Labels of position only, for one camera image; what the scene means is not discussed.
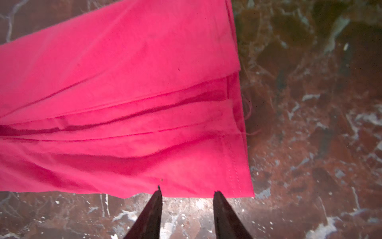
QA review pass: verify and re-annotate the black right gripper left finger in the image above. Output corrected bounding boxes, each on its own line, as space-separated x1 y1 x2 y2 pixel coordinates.
124 186 163 239

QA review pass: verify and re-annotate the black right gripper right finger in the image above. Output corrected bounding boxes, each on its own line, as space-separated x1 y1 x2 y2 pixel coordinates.
213 191 253 239

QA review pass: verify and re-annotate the magenta t-shirt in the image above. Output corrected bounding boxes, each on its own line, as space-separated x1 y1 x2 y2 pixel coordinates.
1 1 254 198

